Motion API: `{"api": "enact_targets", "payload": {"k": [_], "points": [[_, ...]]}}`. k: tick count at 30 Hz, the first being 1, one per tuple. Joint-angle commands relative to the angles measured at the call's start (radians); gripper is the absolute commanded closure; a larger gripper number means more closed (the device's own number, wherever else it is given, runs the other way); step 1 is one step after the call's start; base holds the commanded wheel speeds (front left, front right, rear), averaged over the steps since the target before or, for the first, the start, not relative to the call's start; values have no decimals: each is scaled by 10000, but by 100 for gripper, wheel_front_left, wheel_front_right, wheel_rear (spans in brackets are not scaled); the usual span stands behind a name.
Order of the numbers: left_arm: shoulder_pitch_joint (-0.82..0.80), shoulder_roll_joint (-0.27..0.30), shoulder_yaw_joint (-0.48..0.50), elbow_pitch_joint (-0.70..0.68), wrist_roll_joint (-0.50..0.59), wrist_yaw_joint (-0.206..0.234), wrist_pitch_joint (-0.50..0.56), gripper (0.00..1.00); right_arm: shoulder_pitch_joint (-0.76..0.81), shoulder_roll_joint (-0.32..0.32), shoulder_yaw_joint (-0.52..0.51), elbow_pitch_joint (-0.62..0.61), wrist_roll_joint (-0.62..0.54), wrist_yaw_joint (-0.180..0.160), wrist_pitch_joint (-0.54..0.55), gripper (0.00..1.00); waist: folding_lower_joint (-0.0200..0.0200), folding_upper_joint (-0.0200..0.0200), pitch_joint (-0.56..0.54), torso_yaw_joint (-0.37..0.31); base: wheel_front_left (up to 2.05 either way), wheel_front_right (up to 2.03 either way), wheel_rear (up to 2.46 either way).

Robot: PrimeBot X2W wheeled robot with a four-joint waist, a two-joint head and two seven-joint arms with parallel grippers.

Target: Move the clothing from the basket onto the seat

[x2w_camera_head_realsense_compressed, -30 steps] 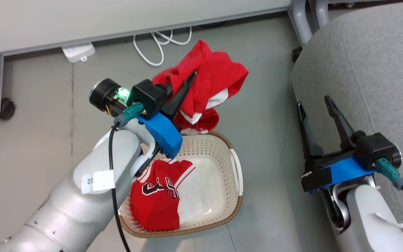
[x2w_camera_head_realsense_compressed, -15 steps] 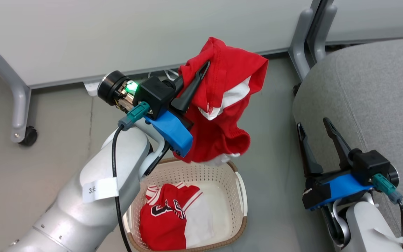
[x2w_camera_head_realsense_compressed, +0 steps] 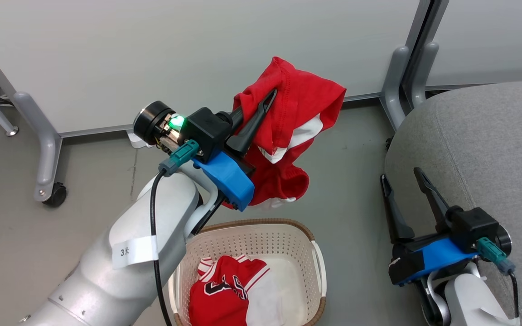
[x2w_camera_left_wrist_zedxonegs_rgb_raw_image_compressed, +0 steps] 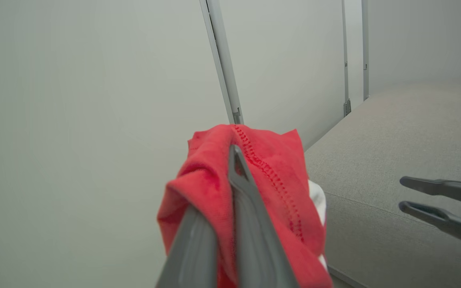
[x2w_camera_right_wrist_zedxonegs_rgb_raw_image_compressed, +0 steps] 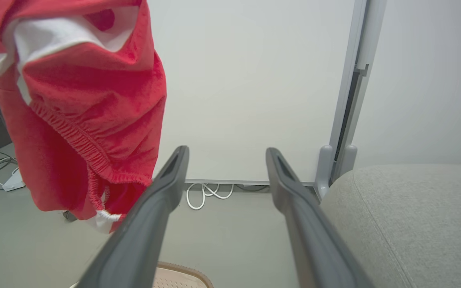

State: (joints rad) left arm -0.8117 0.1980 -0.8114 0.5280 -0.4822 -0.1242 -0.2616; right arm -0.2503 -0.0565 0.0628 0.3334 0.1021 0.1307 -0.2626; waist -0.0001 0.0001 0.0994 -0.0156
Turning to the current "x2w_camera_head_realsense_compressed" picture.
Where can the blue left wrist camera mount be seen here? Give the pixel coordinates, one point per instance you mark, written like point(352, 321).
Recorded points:
point(227, 179)

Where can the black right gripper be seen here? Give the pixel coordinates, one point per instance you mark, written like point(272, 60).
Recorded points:
point(474, 224)

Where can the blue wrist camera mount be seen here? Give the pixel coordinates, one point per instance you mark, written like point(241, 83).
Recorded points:
point(437, 260)
point(227, 179)

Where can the grey partition post with feet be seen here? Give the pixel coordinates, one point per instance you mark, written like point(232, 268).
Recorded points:
point(399, 77)

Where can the grey fabric sofa seat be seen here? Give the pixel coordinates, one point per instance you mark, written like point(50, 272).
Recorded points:
point(483, 149)

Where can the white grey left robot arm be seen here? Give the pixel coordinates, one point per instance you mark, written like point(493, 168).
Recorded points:
point(102, 271)

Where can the red and white sports jersey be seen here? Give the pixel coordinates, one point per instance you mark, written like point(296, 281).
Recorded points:
point(222, 290)

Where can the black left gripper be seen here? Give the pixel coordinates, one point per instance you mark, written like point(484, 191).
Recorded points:
point(204, 129)

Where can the red garment with white trim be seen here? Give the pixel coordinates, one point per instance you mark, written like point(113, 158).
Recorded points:
point(302, 99)

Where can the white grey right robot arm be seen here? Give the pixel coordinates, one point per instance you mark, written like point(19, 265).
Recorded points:
point(467, 301)

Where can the cream perforated laundry basket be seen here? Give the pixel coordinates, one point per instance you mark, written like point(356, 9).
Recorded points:
point(299, 253)

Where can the grey partition leg with caster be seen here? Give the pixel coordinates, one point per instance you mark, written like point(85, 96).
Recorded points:
point(48, 149)

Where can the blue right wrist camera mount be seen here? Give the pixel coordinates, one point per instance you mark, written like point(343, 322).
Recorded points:
point(437, 260)

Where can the small white floor bracket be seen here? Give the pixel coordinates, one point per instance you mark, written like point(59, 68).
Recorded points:
point(135, 139)

